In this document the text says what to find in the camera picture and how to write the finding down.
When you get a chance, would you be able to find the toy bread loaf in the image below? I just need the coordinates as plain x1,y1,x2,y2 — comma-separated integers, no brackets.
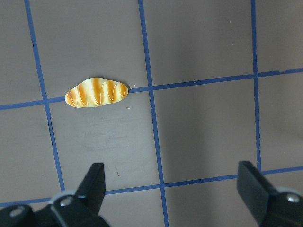
64,78,128,108

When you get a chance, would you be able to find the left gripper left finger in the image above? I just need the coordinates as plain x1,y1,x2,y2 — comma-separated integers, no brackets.
0,163,109,227

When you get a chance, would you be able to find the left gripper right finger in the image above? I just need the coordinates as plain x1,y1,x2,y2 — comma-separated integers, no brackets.
237,161,303,227

